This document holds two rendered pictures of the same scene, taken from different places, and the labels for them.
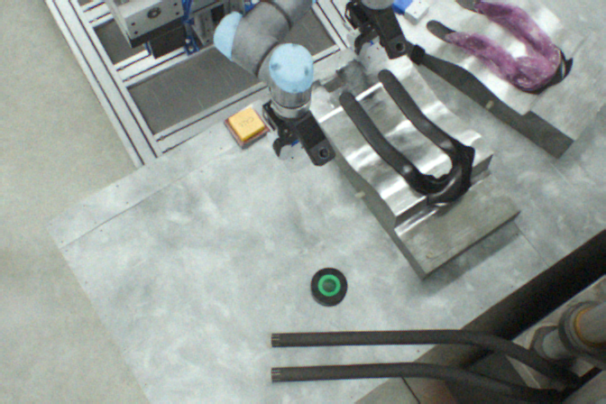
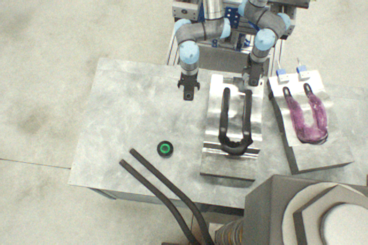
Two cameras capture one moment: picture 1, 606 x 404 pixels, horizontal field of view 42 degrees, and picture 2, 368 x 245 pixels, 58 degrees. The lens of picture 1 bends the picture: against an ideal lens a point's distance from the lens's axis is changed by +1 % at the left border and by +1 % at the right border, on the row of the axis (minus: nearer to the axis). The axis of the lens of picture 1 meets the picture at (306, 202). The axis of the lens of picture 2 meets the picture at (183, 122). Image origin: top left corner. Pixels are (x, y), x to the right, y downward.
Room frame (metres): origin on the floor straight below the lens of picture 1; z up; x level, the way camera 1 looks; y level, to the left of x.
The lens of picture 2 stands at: (0.20, -0.44, 2.39)
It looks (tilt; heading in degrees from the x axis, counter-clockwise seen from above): 71 degrees down; 49
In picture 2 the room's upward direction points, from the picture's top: 3 degrees counter-clockwise
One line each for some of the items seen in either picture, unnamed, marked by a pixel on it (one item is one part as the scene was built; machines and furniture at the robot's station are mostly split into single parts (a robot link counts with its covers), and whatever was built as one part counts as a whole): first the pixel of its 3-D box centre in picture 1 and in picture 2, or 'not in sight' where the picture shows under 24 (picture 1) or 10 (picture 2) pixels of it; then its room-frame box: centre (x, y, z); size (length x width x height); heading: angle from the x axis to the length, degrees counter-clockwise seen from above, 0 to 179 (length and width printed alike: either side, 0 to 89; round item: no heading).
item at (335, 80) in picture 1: (332, 84); (227, 81); (0.86, -0.04, 0.87); 0.05 x 0.05 x 0.04; 38
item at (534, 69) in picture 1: (509, 41); (308, 115); (1.00, -0.44, 0.90); 0.26 x 0.18 x 0.08; 56
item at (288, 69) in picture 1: (289, 75); (189, 55); (0.67, 0.05, 1.25); 0.09 x 0.08 x 0.11; 57
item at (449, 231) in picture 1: (407, 151); (233, 125); (0.71, -0.21, 0.87); 0.50 x 0.26 x 0.14; 38
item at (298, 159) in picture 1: (284, 141); not in sight; (0.69, 0.06, 0.93); 0.13 x 0.05 x 0.05; 39
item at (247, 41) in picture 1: (252, 38); (188, 34); (0.74, 0.12, 1.25); 0.11 x 0.11 x 0.08; 57
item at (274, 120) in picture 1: (289, 113); (189, 73); (0.68, 0.05, 1.09); 0.09 x 0.08 x 0.12; 38
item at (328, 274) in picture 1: (328, 287); (165, 149); (0.40, -0.06, 0.82); 0.08 x 0.08 x 0.04
